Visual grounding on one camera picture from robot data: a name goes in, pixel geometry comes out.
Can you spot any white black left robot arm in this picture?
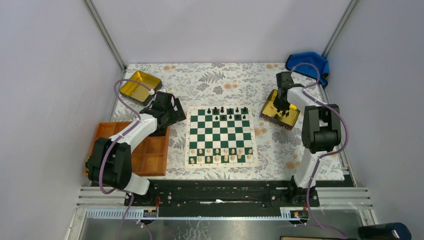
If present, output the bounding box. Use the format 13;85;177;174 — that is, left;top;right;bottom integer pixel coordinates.
86;91;186;206

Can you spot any floral tablecloth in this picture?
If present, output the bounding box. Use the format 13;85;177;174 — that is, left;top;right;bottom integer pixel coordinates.
91;62;345;181

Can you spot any dark cylinder bottle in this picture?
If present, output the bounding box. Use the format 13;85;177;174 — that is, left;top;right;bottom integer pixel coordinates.
358;222;412;240

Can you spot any gold tin left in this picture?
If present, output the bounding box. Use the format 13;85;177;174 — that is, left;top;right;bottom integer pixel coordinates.
119;70;163;107

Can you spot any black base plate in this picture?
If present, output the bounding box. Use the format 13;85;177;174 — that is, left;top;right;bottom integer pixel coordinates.
124;179;320;208

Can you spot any gold tin right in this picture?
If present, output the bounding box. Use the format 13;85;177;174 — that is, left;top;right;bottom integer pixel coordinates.
259;89;300;131

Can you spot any wooden compartment tray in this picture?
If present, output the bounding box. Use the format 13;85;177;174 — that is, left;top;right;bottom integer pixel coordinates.
93;121;170;177

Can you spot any gold tin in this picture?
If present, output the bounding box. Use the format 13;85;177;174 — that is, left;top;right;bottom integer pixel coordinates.
119;70;163;107
259;89;300;131

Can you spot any green white chess board mat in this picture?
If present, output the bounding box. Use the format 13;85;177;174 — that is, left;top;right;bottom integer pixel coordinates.
184;105;259;169

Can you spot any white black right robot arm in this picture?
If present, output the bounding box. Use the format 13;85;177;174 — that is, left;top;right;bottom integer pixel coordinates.
273;71;342;206

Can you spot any blue cloth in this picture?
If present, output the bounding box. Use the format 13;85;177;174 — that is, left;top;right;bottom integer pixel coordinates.
285;51;330;88

